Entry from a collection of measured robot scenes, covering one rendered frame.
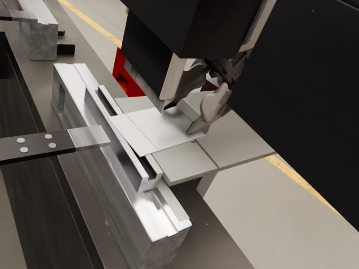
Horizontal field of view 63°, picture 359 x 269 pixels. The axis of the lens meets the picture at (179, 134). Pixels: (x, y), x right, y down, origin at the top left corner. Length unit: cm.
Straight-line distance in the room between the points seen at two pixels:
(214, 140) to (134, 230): 18
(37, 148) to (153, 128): 16
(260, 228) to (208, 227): 133
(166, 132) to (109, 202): 13
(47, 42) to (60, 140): 44
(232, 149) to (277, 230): 145
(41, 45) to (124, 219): 51
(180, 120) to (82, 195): 20
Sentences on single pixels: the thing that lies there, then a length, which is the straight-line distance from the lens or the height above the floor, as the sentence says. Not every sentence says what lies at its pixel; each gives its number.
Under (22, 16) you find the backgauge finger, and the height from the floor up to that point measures 100.
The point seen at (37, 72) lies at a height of 87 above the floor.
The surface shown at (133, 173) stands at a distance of 39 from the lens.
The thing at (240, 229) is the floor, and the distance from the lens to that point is 175.
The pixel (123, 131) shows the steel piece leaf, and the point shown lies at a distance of 42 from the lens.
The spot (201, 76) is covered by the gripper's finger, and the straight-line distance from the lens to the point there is 48.
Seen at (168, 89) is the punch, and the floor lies 111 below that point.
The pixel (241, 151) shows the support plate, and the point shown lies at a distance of 47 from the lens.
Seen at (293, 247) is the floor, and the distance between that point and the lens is 188.
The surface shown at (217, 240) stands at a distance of 51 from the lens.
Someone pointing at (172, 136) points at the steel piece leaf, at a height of 100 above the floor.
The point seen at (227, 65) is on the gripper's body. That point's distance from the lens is 40.
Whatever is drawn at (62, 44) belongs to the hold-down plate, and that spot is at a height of 90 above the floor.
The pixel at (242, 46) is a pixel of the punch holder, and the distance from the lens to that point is 28.
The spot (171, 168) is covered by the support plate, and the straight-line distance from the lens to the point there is 39.
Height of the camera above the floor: 127
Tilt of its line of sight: 37 degrees down
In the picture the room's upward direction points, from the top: 22 degrees clockwise
